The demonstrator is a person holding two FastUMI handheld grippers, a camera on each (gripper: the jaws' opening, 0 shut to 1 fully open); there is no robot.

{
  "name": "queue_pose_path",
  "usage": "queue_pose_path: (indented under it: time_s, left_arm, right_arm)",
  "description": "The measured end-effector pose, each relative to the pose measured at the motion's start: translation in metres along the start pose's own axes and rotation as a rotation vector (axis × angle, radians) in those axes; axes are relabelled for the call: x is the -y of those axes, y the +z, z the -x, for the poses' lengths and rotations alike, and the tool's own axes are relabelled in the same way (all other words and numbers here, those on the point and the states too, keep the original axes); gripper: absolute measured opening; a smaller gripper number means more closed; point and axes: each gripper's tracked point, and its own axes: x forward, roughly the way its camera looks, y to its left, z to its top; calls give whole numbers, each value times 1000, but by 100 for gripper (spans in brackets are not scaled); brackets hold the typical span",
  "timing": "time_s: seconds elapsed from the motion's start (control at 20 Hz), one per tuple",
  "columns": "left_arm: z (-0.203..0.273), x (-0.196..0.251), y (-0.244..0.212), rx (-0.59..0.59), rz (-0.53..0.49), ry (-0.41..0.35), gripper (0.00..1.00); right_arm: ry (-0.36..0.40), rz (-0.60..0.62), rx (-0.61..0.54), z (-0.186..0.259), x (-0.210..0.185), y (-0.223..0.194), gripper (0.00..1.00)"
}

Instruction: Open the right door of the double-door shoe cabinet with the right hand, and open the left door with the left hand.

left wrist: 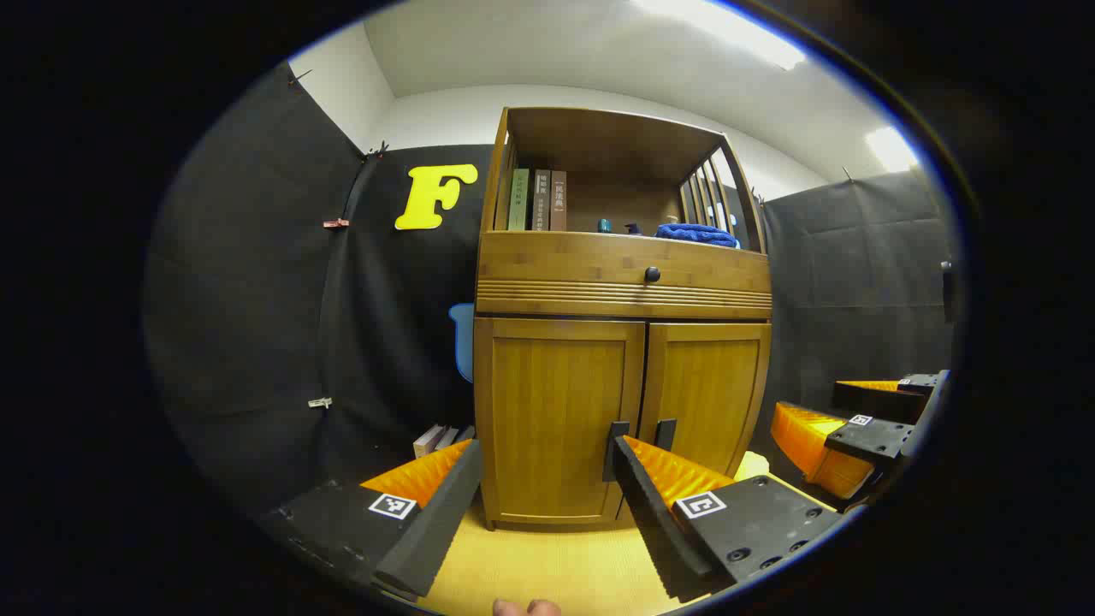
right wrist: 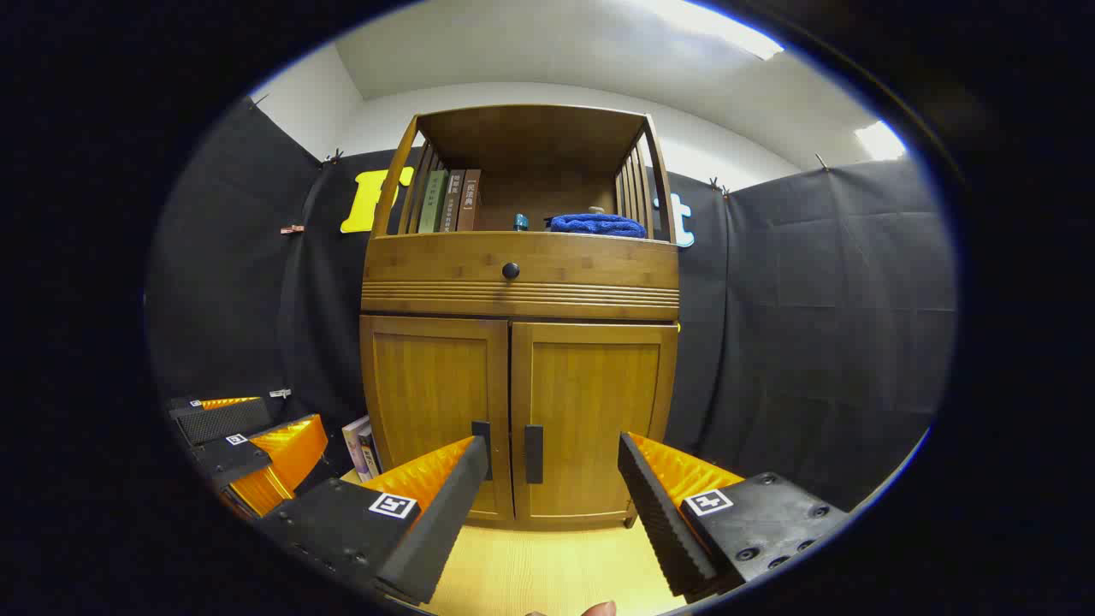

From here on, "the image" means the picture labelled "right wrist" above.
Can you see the white pink book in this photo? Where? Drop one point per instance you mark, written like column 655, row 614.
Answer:
column 355, row 445

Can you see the green book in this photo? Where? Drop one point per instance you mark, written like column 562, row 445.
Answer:
column 434, row 201

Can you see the wooden shoe cabinet door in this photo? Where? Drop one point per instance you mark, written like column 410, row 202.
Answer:
column 428, row 385
column 590, row 393

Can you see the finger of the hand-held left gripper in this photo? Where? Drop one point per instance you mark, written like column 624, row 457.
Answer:
column 287, row 453
column 227, row 419

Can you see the small ceiling light panel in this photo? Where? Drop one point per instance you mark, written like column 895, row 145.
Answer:
column 879, row 141

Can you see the wooden ribbed drawer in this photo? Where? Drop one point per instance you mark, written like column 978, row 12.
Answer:
column 582, row 265

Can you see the book with yellow label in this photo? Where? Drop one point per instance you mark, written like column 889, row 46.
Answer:
column 370, row 453

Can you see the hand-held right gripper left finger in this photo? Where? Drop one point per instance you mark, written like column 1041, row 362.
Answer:
column 445, row 522

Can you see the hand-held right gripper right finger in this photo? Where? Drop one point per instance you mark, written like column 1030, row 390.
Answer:
column 654, row 522

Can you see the blue folded towel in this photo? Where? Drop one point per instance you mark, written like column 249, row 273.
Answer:
column 599, row 226

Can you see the black round drawer knob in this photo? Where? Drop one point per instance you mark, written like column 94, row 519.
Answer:
column 511, row 270

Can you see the black backdrop cloth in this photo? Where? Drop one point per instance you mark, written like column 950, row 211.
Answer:
column 813, row 299

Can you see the dark brown book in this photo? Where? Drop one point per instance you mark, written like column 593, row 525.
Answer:
column 452, row 201

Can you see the wooden double-door shoe cabinet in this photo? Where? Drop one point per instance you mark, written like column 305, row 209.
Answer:
column 530, row 137

